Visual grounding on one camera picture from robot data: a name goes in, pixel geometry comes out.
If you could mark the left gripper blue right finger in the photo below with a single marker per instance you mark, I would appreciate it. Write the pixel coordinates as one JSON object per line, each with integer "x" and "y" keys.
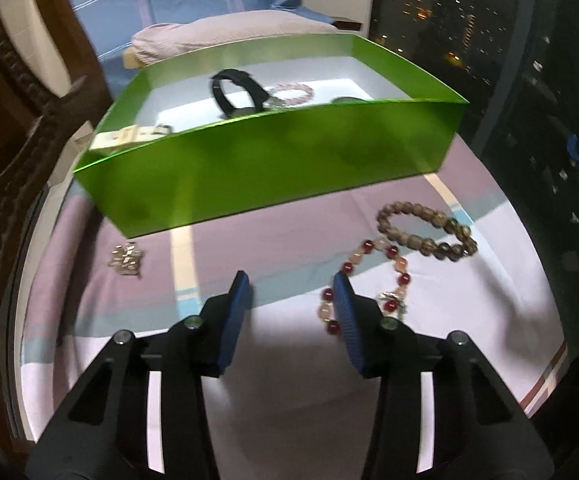
{"x": 351, "y": 311}

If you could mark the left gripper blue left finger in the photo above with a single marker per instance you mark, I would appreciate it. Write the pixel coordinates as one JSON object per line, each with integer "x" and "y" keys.
{"x": 240, "y": 299}

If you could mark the white wrist watch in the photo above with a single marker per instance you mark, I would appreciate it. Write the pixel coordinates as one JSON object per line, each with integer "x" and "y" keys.
{"x": 128, "y": 136}

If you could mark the black wrist watch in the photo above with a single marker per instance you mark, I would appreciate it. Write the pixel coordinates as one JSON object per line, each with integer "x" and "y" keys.
{"x": 237, "y": 94}

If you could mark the pink plaid table cloth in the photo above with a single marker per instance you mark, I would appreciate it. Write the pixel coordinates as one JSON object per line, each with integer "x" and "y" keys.
{"x": 291, "y": 406}

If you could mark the green cardboard box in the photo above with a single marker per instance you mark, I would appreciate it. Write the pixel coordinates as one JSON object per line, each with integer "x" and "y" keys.
{"x": 374, "y": 117}

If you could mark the pink textured cushion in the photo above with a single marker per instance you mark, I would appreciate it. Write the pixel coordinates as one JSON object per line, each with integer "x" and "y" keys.
{"x": 158, "y": 42}

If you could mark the carved dark wooden chair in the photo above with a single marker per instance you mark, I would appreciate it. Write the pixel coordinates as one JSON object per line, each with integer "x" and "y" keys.
{"x": 35, "y": 126}

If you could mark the wooden armchair with armrest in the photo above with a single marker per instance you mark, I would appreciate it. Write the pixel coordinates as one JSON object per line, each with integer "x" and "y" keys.
{"x": 347, "y": 25}

